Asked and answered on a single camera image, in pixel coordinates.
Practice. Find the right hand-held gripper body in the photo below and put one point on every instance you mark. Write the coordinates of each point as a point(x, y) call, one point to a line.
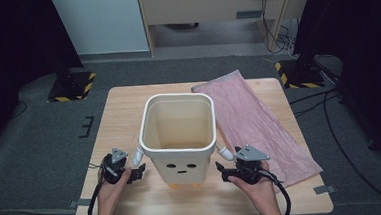
point(250, 169)

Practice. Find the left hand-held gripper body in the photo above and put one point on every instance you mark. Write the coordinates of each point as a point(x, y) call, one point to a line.
point(114, 170)

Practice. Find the cream trash bin with face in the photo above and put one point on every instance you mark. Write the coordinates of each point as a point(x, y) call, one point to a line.
point(182, 169)

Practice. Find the pink plastic bag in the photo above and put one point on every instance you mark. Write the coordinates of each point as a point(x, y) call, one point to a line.
point(253, 123)

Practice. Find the person's left hand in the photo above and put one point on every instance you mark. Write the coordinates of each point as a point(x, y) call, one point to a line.
point(112, 195)

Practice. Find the grey tape piece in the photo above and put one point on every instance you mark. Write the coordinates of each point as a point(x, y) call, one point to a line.
point(80, 203)
point(323, 189)

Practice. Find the black stand with striped base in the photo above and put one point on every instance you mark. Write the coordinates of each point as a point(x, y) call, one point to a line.
point(72, 88)
point(301, 75)

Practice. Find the black curtain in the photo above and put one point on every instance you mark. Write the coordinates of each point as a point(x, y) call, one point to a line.
point(14, 48)
point(357, 27)

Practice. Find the beige desk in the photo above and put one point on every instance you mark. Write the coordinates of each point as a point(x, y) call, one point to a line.
point(205, 3)

